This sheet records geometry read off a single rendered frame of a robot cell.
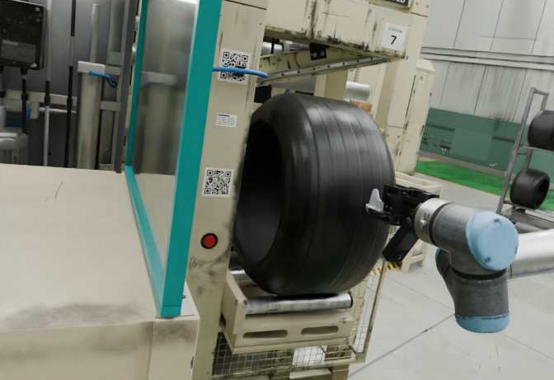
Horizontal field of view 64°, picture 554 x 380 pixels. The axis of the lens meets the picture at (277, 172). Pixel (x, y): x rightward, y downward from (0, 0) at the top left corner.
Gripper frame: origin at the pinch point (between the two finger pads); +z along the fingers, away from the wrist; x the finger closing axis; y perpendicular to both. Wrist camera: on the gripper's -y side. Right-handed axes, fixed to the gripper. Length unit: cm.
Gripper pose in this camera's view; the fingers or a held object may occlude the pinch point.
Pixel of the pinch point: (370, 208)
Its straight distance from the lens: 109.2
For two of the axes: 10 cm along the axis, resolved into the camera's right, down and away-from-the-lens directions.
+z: -3.8, -1.3, 9.1
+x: -9.2, -0.7, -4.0
